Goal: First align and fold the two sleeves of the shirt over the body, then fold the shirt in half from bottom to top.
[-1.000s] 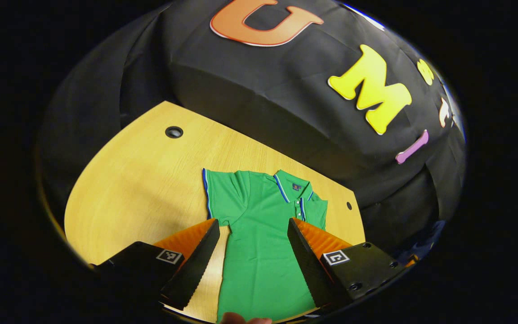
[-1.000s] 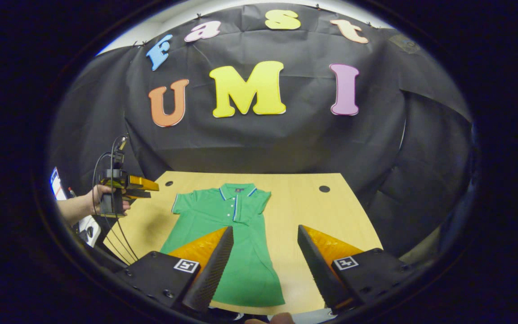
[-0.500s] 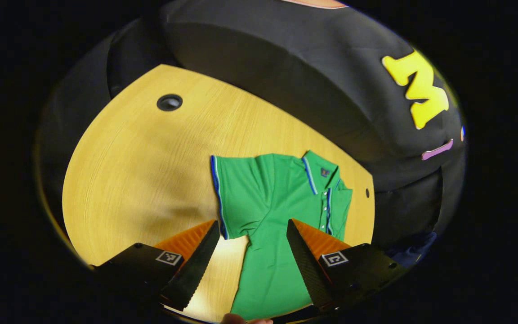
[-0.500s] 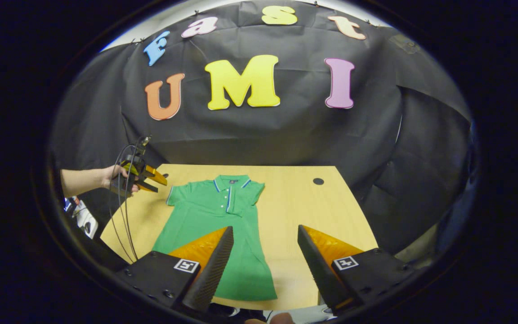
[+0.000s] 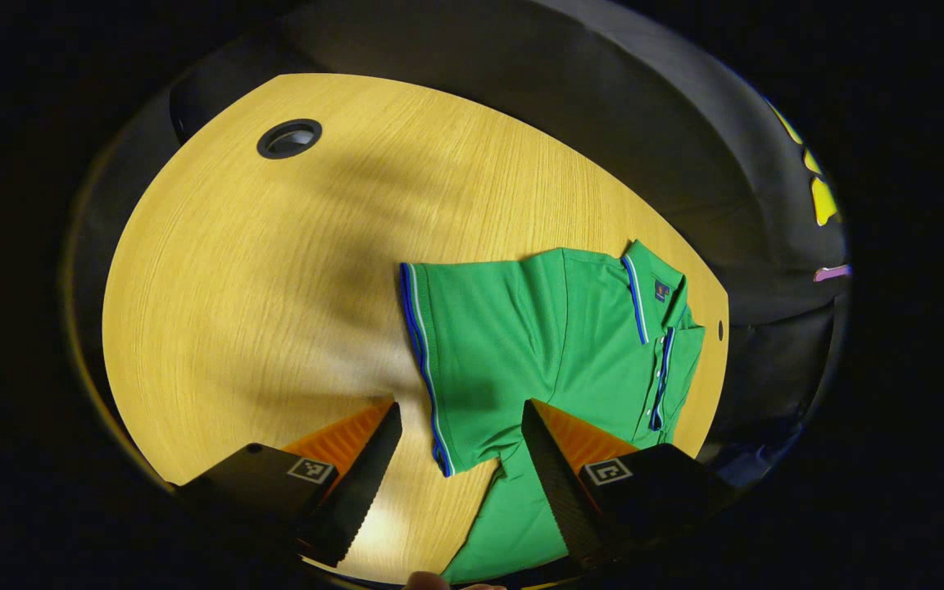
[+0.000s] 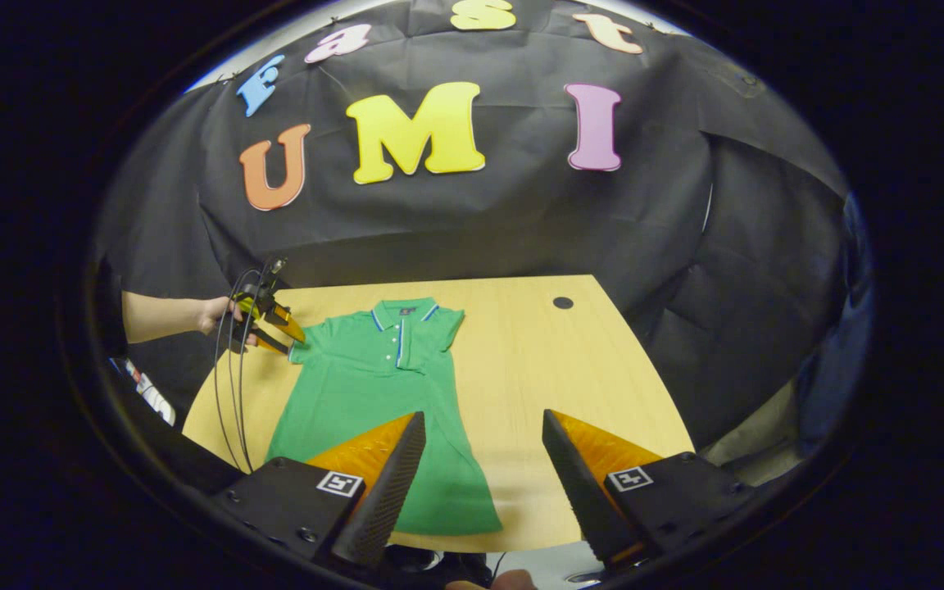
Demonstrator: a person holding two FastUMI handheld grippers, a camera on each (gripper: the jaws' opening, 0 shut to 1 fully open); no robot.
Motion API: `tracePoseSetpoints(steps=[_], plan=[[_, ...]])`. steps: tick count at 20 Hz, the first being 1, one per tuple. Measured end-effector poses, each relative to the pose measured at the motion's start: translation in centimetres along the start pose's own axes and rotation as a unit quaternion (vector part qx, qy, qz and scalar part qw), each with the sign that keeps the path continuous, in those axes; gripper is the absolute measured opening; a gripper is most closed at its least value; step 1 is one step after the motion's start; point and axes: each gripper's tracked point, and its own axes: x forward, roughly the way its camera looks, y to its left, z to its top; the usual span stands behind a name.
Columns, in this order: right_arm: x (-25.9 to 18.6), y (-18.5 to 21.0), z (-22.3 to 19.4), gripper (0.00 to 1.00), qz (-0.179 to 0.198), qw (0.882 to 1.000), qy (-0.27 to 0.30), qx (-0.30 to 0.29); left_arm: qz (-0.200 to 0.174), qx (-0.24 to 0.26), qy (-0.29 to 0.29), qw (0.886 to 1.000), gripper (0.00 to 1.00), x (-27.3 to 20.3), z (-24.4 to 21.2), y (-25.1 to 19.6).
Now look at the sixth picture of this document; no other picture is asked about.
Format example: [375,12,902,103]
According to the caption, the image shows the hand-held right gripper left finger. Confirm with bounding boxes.
[210,411,428,568]

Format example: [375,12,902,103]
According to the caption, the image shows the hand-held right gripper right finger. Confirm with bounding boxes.
[542,409,757,574]

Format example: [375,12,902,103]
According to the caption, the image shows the green T-shirt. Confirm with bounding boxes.
[265,297,504,537]

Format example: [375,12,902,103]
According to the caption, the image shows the black backdrop cloth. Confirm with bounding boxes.
[95,0,854,452]

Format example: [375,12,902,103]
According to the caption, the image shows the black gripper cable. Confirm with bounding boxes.
[229,261,278,474]
[213,269,261,474]

